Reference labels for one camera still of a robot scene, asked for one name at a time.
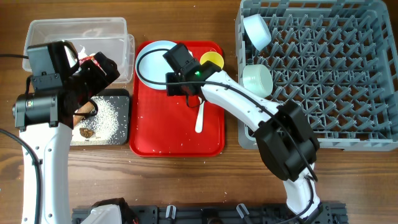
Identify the yellow plastic cup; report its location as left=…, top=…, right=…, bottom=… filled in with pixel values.
left=200, top=51, right=224, bottom=68

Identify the light blue plate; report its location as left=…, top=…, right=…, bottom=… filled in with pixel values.
left=135, top=40, right=176, bottom=83

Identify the dark brown food lump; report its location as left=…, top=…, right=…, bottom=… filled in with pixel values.
left=79, top=128, right=95, bottom=139

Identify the white rice pile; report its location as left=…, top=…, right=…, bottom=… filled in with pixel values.
left=70, top=95, right=130, bottom=144

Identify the white plastic spoon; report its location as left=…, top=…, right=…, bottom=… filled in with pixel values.
left=195, top=97, right=204, bottom=133

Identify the light green bowl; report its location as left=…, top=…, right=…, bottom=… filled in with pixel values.
left=242, top=64, right=273, bottom=98

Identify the light blue bowl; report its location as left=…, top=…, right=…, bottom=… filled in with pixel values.
left=243, top=14, right=272, bottom=51

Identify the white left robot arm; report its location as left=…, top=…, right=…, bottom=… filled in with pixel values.
left=13, top=52, right=119, bottom=223

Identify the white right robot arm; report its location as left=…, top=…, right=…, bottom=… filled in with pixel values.
left=163, top=43, right=320, bottom=221

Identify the black waste tray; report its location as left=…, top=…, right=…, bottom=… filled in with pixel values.
left=70, top=88, right=131, bottom=146

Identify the clear plastic waste bin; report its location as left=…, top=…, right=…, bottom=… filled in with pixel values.
left=24, top=17, right=135, bottom=83

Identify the grey dishwasher rack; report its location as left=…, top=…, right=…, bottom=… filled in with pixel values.
left=235, top=0, right=397, bottom=151

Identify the red and white wrapper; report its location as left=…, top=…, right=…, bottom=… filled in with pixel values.
left=78, top=47, right=100, bottom=67

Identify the red serving tray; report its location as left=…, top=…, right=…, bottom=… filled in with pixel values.
left=129, top=40, right=226, bottom=157

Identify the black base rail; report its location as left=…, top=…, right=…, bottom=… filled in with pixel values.
left=72, top=203, right=346, bottom=224

